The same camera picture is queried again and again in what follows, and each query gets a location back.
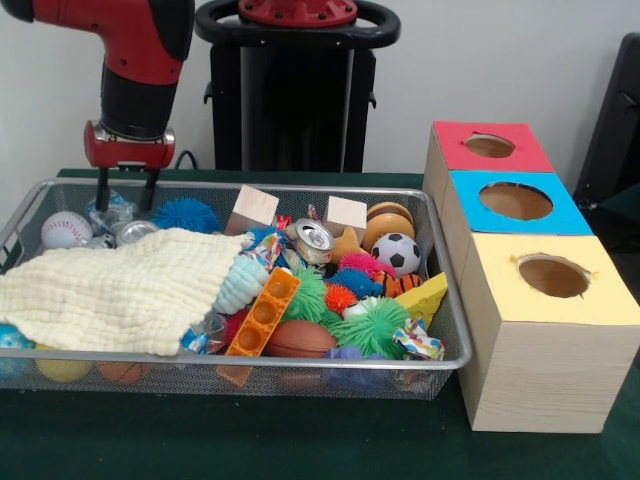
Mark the black monitor on stand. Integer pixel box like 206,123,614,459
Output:
573,32,640,211

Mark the blue spiky ball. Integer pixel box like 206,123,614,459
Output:
151,197,221,234

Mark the toy hamburger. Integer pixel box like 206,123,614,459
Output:
360,201,416,253

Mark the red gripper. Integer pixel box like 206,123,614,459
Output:
82,119,177,214

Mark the small wooden block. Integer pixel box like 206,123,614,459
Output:
322,195,369,241

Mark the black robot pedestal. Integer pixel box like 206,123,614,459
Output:
193,0,401,174

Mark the wooden box with three holes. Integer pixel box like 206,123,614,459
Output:
422,119,640,434

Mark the dark green tablecloth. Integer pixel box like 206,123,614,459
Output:
0,168,640,480

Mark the white baseball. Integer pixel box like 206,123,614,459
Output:
40,210,94,250

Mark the orange plastic block with holes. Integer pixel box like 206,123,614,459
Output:
224,267,302,358

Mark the green spiky ball with eyes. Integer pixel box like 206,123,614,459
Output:
329,297,412,360

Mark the large wooden block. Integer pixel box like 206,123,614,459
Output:
223,184,280,237

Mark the small soccer ball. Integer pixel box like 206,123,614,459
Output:
370,232,422,278

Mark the silver mesh bin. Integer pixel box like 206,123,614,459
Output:
0,178,474,401

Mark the cream waffle cloth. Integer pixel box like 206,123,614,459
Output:
0,227,257,357

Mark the crushed silver can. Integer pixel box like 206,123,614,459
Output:
290,218,337,266

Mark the clear plastic bottle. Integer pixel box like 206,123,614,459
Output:
85,192,140,236

